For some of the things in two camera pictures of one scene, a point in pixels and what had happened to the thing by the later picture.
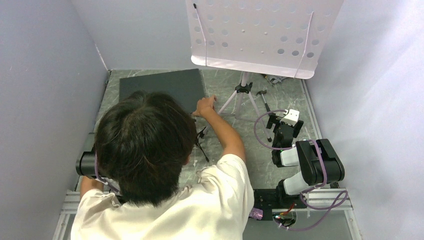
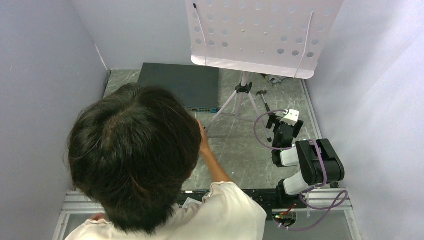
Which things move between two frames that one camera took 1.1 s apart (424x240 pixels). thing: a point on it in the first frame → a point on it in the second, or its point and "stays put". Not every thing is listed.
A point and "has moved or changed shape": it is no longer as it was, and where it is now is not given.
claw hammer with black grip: [263, 92] stays put
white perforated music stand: [284, 38] stays put
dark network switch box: [187, 85] has moved or changed shape
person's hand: [205, 106] → [204, 142]
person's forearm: [232, 141] → [218, 173]
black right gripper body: [274, 121] stays put
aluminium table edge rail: [315, 122] stays put
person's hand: [88, 184] → [97, 216]
